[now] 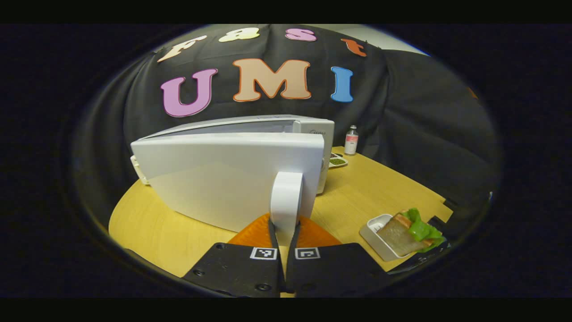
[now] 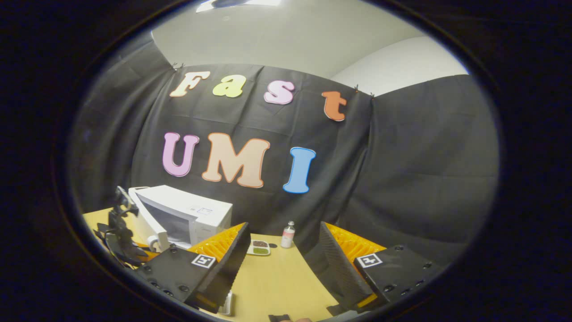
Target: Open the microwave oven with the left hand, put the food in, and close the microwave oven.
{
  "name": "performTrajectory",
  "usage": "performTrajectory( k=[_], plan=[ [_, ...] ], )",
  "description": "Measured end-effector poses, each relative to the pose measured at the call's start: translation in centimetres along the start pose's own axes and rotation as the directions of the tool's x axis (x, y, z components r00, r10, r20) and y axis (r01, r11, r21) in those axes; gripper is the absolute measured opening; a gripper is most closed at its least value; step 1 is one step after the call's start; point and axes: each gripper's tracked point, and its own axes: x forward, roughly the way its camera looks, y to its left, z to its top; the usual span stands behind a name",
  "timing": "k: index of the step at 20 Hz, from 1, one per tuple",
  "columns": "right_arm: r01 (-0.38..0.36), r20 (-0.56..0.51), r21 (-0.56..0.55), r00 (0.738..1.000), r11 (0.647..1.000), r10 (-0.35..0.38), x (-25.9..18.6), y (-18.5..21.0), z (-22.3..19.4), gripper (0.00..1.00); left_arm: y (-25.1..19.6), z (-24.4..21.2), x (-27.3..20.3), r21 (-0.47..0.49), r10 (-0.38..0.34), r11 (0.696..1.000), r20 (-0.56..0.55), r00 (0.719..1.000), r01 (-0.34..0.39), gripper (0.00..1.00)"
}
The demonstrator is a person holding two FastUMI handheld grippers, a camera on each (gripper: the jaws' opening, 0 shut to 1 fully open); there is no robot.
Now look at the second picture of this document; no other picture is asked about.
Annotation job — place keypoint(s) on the black backdrop cloth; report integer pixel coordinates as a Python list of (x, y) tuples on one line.
[(402, 179)]

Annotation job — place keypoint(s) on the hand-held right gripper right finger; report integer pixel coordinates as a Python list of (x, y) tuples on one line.
[(339, 273)]

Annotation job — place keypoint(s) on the white ribbed tray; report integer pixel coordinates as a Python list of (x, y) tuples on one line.
[(227, 304)]

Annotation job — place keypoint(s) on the white microwave oven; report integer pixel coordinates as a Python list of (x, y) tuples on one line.
[(201, 210)]

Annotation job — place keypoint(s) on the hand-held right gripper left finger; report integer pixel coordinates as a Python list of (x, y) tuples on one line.
[(228, 273)]

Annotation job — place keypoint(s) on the small red label bottle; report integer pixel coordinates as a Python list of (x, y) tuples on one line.
[(288, 237)]

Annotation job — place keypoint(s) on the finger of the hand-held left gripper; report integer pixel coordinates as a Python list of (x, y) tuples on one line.
[(145, 254)]

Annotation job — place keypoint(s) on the white divided condiment dish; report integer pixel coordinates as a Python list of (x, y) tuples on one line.
[(259, 248)]

